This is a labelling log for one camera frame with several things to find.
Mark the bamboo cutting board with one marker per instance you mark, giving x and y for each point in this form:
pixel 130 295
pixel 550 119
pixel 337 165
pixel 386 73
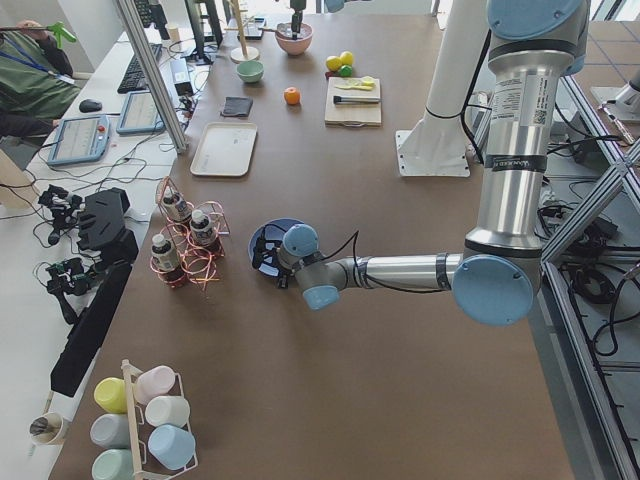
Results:
pixel 352 115

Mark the grey cup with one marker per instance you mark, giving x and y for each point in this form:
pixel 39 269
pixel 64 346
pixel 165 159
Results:
pixel 111 431

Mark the paper cup with tools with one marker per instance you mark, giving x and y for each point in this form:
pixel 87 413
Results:
pixel 48 429

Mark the blue cup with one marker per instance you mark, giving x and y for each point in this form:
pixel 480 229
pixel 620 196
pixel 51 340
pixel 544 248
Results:
pixel 172 446

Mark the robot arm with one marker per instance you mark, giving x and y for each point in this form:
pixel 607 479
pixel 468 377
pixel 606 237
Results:
pixel 298 6
pixel 528 46

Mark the orange mandarin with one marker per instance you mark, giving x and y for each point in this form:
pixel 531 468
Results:
pixel 292 96

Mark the wooden cup tree stand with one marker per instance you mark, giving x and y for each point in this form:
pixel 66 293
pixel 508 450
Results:
pixel 244 52

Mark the pink ice bowl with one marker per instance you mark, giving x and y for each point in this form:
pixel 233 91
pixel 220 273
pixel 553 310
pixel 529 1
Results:
pixel 293 45

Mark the teach pendant far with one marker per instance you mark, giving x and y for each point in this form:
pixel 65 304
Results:
pixel 139 115

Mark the tea bottle lower side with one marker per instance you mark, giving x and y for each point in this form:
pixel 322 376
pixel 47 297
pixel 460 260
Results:
pixel 166 261

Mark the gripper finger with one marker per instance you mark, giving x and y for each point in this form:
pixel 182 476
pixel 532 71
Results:
pixel 283 280

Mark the black computer mouse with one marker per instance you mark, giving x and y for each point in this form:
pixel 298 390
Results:
pixel 90 106

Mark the tea bottle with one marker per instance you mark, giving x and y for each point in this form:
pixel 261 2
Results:
pixel 166 261
pixel 203 232

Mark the yellow plastic knife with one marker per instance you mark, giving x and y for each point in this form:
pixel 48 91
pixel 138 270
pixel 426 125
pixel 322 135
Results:
pixel 354 86

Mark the blue plate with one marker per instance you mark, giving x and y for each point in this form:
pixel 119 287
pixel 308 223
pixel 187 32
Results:
pixel 274 228

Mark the yellow cup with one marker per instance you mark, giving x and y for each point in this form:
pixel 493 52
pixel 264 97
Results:
pixel 110 395

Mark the white cup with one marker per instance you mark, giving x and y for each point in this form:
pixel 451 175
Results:
pixel 173 410

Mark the black keyboard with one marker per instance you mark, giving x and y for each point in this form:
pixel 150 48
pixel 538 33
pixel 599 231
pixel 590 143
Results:
pixel 134 78

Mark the steel muddler black tip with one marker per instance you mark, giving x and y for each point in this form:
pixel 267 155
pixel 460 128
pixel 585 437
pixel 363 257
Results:
pixel 355 100

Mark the cream rabbit tray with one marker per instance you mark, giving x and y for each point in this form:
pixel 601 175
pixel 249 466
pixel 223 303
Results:
pixel 225 150

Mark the aluminium frame post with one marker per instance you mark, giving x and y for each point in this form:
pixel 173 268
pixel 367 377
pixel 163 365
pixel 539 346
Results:
pixel 140 45

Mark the tea bottle upper rack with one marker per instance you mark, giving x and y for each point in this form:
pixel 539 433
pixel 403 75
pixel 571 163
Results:
pixel 176 207

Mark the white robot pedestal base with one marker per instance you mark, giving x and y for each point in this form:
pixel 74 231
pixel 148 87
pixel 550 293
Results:
pixel 437 144

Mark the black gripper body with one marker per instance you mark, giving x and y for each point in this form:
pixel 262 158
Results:
pixel 270 255

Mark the copper wire bottle rack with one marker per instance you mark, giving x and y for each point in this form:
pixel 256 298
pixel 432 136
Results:
pixel 187 247

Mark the pink cup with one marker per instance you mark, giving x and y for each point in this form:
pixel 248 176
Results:
pixel 153 383

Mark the green lime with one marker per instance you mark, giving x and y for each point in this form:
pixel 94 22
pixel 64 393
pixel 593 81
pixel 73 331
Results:
pixel 345 71

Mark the green bowl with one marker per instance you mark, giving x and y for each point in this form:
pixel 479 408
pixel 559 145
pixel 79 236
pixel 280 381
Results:
pixel 250 71

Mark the green cup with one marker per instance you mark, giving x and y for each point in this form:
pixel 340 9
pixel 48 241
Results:
pixel 113 464

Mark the yellow lemon near strawberry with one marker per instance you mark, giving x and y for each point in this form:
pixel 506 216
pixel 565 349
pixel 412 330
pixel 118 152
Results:
pixel 333 63

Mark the yellow lemon near lime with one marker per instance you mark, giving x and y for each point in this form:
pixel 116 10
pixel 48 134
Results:
pixel 347 58

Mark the tea bottle lower front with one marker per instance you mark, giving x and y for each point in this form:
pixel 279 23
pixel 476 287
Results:
pixel 203 232

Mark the teach pendant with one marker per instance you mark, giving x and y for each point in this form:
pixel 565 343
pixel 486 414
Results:
pixel 80 140
pixel 139 115

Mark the teach pendant near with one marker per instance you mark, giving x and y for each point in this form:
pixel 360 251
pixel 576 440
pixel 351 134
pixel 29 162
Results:
pixel 80 140

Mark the grey folded cloth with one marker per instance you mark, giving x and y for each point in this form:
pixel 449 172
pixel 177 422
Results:
pixel 237 107

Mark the seated person green jacket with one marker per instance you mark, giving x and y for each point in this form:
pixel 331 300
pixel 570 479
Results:
pixel 37 85

